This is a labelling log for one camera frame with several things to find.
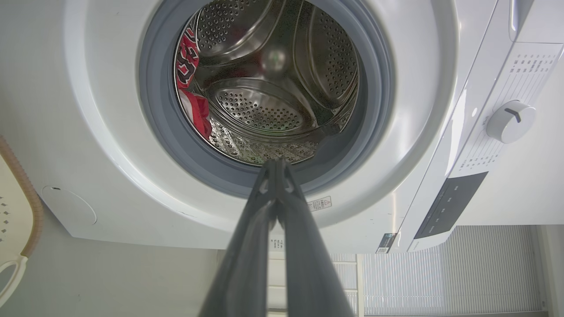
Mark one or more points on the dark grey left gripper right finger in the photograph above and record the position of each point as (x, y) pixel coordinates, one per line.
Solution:
(308, 264)

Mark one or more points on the cream perforated laundry basket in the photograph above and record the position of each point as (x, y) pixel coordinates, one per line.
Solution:
(13, 207)

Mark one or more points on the grey rubber door gasket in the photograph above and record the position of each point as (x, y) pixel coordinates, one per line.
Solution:
(165, 141)

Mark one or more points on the white program dial knob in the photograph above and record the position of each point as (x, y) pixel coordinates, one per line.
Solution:
(510, 123)

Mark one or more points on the dark energy label sticker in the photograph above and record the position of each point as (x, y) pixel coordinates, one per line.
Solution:
(386, 243)

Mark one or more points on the perforated stainless steel drum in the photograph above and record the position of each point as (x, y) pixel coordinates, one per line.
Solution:
(264, 108)

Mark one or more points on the white pleated window blind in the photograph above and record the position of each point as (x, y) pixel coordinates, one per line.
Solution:
(462, 273)

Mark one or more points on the round white filter cover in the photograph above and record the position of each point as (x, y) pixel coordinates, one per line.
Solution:
(68, 207)

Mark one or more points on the black washing machine display panel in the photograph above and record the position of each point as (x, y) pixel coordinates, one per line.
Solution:
(449, 204)

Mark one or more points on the red patterned garment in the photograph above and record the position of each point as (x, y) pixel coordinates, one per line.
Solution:
(197, 110)

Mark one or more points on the white front-load washing machine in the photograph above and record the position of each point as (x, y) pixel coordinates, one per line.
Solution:
(101, 167)

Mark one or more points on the white detergent drawer front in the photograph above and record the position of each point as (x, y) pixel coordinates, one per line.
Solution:
(537, 22)

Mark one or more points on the white warning sticker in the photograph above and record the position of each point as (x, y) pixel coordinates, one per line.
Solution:
(319, 204)

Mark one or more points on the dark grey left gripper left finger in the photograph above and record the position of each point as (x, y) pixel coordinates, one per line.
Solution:
(246, 264)

